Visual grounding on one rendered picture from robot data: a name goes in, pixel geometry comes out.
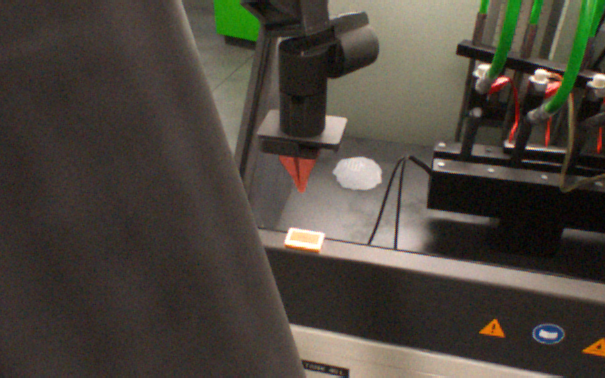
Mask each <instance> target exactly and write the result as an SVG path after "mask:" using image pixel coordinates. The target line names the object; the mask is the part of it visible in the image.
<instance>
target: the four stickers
mask: <svg viewBox="0 0 605 378"><path fill-rule="evenodd" d="M510 321H511V319H507V318H500V317H493V316H485V315H480V319H479V323H478V328H477V334H483V335H491V336H497V338H504V339H506V337H507V333H508V329H509V325H510ZM568 328H569V327H563V326H557V324H551V323H545V322H537V321H536V322H535V325H534V328H533V332H532V334H531V337H530V340H529V341H532V342H539V343H545V344H551V345H557V346H560V345H561V342H563V341H562V340H564V337H565V335H566V332H567V330H568ZM578 353H583V354H589V355H595V356H600V357H605V336H601V335H596V334H590V333H588V335H586V337H585V339H584V341H583V343H582V345H581V347H580V349H579V352H578Z"/></svg>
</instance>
